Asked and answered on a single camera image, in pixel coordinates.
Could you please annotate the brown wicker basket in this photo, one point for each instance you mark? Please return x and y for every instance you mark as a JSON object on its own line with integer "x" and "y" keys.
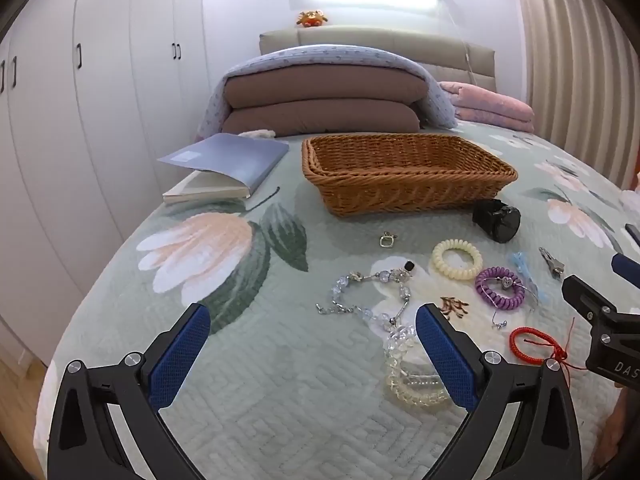
{"x": 371, "y": 173}

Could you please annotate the beige padded headboard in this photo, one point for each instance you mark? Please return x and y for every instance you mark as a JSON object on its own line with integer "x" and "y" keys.
{"x": 446, "y": 58}

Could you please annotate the folded pink blanket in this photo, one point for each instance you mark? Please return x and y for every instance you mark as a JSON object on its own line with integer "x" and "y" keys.
{"x": 475, "y": 104}

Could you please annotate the white wardrobe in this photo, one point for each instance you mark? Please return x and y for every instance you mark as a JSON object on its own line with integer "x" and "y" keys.
{"x": 94, "y": 93}

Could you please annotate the cream knitted cloth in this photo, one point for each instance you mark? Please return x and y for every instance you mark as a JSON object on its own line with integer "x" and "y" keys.
{"x": 258, "y": 134}

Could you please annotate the brown leaf brooch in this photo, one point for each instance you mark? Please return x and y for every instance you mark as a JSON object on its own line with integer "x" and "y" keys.
{"x": 453, "y": 306}

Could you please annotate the black round jar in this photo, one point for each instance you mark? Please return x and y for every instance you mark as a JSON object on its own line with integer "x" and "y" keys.
{"x": 498, "y": 220}

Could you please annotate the floral green bedspread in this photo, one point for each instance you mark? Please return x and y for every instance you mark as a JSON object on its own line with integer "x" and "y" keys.
{"x": 291, "y": 383}

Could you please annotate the silver keys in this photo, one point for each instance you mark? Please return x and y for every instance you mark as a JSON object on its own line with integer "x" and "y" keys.
{"x": 555, "y": 266}

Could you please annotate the folded brown quilt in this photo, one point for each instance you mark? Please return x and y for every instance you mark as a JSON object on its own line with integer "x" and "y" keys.
{"x": 324, "y": 98}

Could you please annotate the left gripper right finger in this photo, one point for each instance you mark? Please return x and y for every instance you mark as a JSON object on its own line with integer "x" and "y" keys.
{"x": 543, "y": 439}

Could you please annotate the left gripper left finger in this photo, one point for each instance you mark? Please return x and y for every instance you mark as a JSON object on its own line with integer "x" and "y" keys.
{"x": 84, "y": 442}

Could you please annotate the small silver ring charm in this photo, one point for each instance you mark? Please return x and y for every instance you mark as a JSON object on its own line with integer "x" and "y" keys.
{"x": 387, "y": 240}

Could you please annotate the blue-grey notebook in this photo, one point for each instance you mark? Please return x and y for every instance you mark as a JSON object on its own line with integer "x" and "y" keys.
{"x": 223, "y": 166}

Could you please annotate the orange plush toy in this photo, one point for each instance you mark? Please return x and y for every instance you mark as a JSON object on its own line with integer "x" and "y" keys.
{"x": 314, "y": 18}

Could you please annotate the beige curtain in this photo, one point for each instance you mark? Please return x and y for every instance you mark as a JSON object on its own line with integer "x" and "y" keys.
{"x": 583, "y": 83}

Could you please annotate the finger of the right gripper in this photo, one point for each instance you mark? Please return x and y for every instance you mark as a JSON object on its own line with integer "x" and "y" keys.
{"x": 587, "y": 302}
{"x": 627, "y": 269}

